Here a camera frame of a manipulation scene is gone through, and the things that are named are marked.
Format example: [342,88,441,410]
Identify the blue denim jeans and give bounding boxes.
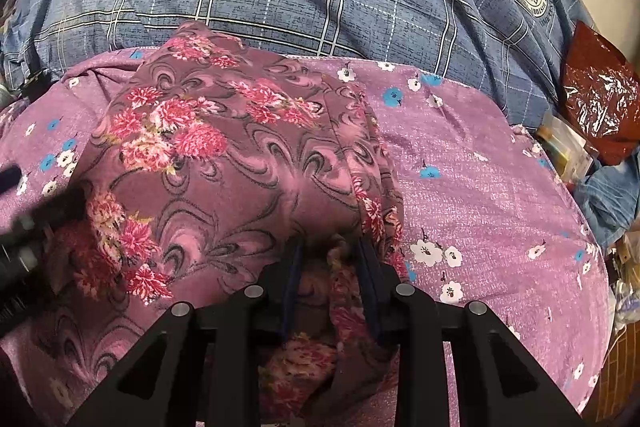
[573,150,639,251]

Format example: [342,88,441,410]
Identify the purple floral bed sheet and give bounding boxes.
[1,48,610,426]

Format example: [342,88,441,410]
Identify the maroon floral shirt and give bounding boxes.
[20,24,404,426]

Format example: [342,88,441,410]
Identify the clear plastic bag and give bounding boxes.
[605,219,640,333]

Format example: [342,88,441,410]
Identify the dark red plastic bag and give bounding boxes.
[562,22,639,166]

